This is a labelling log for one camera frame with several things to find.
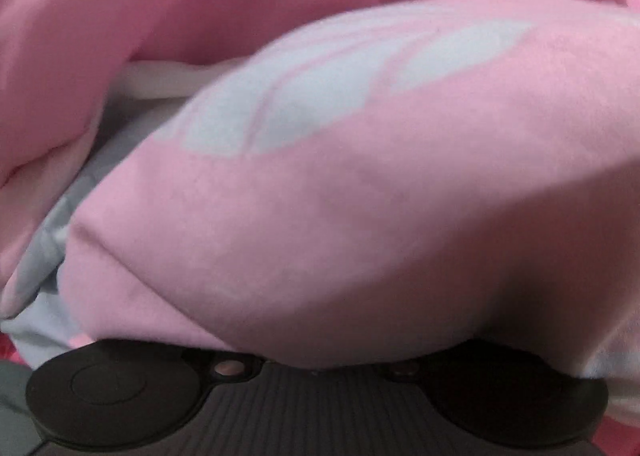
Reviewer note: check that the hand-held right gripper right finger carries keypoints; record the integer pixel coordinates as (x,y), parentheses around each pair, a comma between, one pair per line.
(400,370)

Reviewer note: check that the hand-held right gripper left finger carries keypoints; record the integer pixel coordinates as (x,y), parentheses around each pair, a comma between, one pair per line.
(227,367)

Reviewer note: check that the pink patchwork quilt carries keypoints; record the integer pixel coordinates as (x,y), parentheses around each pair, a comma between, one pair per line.
(350,186)

